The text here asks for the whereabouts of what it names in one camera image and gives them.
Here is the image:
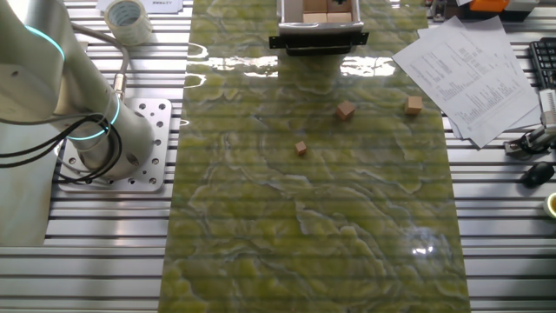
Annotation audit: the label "white drawer with black handle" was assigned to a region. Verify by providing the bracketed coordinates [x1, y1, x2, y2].
[268, 0, 370, 57]

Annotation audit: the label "green marble pattern mat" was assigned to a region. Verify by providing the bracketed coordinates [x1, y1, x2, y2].
[158, 0, 473, 313]

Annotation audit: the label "medium wooden cube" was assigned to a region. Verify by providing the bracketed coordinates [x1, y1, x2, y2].
[334, 100, 357, 122]
[404, 96, 424, 117]

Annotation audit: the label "large light wooden block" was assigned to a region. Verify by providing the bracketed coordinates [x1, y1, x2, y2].
[327, 11, 354, 24]

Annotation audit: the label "clear packing tape roll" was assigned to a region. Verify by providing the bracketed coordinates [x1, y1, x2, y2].
[103, 0, 154, 47]

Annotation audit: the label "orange and black device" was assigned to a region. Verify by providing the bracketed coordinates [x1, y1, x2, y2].
[427, 0, 540, 23]

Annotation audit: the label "black computer mouse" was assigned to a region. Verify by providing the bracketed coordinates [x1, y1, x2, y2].
[520, 161, 556, 189]

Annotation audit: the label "yellow green tape roll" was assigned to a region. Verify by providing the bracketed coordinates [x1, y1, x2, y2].
[542, 192, 556, 220]

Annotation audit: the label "black computer keyboard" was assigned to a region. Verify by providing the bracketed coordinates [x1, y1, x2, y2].
[528, 37, 556, 90]

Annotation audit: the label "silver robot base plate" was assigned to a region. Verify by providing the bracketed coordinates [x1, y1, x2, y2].
[54, 97, 174, 194]

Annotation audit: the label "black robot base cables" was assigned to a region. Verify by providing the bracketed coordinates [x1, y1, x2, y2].
[0, 111, 123, 184]

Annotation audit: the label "grey robot hose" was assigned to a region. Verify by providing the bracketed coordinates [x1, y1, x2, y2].
[71, 23, 130, 102]

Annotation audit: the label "silver ribbed camera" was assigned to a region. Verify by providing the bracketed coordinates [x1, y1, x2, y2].
[538, 89, 556, 128]

